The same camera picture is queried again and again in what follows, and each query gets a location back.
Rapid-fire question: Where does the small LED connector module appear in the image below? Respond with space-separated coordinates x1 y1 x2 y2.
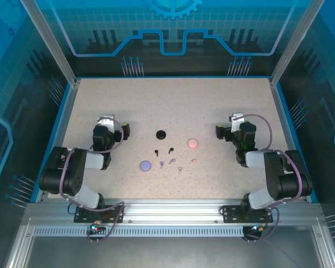
88 222 106 235
244 223 269 235

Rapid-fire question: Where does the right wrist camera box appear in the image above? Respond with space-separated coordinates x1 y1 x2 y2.
230 112 245 133

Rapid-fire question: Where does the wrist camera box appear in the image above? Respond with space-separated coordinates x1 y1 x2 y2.
97 113 116 132
230 112 245 133

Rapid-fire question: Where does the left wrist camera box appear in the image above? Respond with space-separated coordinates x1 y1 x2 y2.
97 113 116 132

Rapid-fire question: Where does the aluminium side rail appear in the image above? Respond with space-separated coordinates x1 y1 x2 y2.
30 79 82 204
269 79 319 204

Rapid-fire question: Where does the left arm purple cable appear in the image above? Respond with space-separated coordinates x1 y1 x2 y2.
60 117 126 245

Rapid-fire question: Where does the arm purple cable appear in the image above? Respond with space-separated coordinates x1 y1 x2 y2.
60 117 126 245
233 113 308 243

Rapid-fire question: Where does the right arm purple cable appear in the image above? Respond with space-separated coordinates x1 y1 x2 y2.
233 113 308 243

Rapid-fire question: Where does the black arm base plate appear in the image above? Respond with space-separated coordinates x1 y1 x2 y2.
74 205 126 223
222 205 274 223

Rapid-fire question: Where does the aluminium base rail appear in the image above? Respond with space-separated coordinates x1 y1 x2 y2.
25 197 324 227

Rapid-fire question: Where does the aluminium corner post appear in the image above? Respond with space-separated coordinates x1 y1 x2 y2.
269 0 326 87
18 0 82 86

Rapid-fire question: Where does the slotted grey cable duct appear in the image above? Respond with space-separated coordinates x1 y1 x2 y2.
33 226 245 238

